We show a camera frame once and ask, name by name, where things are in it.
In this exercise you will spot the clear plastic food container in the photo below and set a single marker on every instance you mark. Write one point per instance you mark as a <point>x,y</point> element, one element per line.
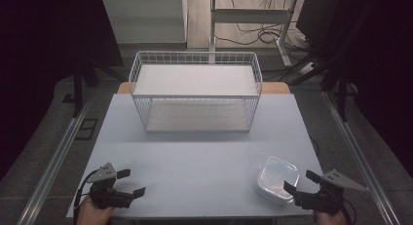
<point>277,179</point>

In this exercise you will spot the white metal desk frame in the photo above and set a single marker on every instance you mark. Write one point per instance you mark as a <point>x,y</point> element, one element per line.
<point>250,15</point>

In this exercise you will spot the white power strip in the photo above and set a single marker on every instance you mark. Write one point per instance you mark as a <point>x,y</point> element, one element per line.
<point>307,67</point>

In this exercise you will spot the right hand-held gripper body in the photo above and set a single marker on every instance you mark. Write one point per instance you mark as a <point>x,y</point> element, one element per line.
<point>323,197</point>

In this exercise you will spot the aluminium floor rail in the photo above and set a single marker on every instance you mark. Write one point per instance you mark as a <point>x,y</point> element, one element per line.
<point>360,160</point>
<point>53,165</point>

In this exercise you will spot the black metal stand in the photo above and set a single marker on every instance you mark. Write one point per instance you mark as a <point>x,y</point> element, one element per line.
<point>78,88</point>
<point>341,92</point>

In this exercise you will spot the person's left hand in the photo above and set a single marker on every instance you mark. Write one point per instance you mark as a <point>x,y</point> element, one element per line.
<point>92,214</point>

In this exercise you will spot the person's right hand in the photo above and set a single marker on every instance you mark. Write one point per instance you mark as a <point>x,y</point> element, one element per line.
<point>328,218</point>

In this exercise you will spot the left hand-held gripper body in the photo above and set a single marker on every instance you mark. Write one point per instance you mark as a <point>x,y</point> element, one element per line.
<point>104,194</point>

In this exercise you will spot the black floor bracket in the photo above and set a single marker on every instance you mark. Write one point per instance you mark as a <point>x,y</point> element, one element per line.
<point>87,128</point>

